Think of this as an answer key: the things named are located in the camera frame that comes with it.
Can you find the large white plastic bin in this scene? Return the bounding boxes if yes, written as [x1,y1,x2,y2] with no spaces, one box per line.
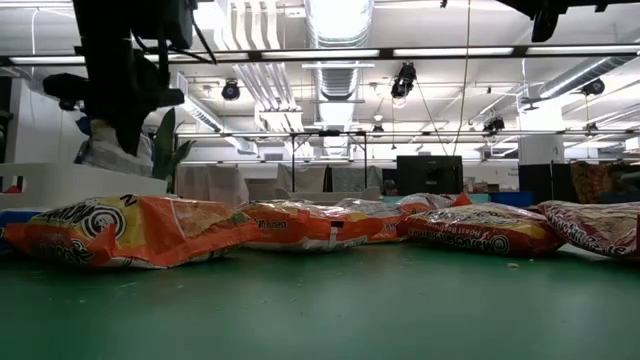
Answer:
[0,162,169,211]

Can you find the orange patterned cloth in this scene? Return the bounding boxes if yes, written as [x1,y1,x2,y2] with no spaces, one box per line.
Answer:
[569,160,624,205]

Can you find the green snake plant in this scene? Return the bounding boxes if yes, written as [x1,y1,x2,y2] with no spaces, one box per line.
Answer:
[151,106,197,195]

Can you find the red Maruchan noodle packet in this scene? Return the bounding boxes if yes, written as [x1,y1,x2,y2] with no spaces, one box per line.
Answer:
[396,202,567,259]
[394,192,474,217]
[537,199,640,262]

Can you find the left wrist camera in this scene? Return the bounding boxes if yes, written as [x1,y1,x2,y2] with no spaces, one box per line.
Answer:
[133,0,196,50]

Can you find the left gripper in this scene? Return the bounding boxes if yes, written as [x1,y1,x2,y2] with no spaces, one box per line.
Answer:
[42,47,186,157]

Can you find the silver ventilation duct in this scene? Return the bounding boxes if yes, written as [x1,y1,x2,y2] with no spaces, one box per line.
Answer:
[537,55,640,100]
[304,0,375,161]

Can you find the orange Maruchan noodle packet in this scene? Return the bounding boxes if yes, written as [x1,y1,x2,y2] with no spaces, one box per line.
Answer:
[337,196,409,245]
[238,199,374,252]
[3,193,260,271]

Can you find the blue storage box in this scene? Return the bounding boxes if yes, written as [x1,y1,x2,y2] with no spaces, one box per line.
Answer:
[489,191,535,208]

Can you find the black monitor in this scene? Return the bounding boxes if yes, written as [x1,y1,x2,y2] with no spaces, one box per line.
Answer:
[396,155,464,196]

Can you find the black metal rack frame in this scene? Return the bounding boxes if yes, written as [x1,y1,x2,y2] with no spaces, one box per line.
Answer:
[288,129,370,193]

